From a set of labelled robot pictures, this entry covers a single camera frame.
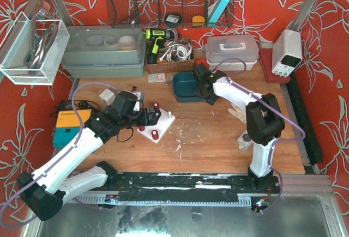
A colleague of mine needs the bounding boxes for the red large spring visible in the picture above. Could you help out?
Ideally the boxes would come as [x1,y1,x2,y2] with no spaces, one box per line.
[152,130,159,141]

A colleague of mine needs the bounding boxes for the dark green plastic tray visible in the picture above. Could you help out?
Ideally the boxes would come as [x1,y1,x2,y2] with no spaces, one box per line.
[173,71,202,103]

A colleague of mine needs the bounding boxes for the white timer switch box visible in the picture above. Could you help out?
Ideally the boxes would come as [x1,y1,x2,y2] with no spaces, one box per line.
[237,130,253,151]

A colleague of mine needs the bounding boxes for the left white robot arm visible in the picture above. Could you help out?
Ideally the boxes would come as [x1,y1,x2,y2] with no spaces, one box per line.
[17,91,161,221]

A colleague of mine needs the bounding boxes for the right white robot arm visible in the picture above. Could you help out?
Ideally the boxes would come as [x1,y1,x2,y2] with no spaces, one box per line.
[192,64,285,190]

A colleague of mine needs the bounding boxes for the small clear parts box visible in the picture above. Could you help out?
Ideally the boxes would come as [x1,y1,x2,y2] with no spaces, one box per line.
[147,73,166,83]

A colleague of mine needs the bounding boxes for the white clear lidded case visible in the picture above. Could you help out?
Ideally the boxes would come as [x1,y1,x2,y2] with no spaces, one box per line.
[205,35,259,71]

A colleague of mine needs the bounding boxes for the white work glove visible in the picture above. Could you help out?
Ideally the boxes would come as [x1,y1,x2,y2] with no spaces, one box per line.
[227,103,246,124]

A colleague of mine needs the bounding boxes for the small white cube block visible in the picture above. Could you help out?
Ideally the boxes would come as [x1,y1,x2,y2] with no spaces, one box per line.
[99,89,116,105]

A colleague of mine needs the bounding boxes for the woven brown basket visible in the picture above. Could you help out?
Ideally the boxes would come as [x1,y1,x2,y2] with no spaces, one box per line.
[145,51,195,74]

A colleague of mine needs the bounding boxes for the yellow tape measure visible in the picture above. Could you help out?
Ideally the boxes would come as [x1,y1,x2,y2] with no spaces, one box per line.
[192,15,206,28]

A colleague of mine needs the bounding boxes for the red flat case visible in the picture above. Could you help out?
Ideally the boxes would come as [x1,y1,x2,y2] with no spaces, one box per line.
[259,48,291,84]

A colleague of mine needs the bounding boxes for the black round tape measure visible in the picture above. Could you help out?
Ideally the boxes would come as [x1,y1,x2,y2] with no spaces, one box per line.
[164,13,182,28]

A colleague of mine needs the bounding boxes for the orange teal device box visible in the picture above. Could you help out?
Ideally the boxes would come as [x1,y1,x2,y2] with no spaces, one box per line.
[53,110,80,151]

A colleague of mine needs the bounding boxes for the grey plastic storage box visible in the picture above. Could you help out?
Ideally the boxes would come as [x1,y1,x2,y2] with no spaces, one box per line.
[62,26,146,78]

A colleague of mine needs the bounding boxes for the white power supply unit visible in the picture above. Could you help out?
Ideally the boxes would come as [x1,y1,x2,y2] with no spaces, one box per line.
[272,29,302,78]

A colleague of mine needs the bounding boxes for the blue white book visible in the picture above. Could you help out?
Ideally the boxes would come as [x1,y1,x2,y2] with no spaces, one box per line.
[207,0,230,27]

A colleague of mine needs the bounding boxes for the clear acrylic side bin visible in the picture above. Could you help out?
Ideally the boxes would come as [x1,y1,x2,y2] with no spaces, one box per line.
[1,13,70,86]

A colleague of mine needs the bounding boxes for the white peg base plate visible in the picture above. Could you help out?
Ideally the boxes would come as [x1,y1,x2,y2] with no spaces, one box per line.
[136,108,176,143]

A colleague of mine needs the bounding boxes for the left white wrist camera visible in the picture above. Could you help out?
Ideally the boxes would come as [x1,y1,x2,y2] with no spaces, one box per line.
[131,91,145,112]

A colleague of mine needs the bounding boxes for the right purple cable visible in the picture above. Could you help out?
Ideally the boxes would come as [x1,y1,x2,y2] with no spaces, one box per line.
[211,57,306,213]

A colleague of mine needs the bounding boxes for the purple cable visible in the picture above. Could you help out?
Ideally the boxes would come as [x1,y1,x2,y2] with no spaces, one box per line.
[0,82,123,228]
[211,57,306,213]

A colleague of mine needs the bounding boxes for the metal angle bracket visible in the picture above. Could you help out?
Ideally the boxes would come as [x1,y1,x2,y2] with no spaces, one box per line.
[165,75,174,87]

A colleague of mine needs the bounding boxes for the white coiled cable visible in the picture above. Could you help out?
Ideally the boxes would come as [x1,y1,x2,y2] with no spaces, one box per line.
[168,43,193,61]

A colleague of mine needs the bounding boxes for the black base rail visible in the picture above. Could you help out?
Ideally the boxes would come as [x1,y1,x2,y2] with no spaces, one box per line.
[87,171,281,202]

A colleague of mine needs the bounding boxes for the green black cordless drill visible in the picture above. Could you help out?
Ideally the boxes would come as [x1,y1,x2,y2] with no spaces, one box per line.
[145,28,175,64]

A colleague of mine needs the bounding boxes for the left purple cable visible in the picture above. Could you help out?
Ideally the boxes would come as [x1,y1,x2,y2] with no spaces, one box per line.
[0,82,123,228]

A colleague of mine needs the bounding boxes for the black wire hanging basket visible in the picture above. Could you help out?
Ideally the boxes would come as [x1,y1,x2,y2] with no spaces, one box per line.
[106,0,235,29]

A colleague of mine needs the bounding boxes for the black cable duct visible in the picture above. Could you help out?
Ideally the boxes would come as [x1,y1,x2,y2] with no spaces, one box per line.
[286,73,323,165]

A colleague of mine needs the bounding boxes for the grey cables in bin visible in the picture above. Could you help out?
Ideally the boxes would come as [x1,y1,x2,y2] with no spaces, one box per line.
[23,16,59,76]

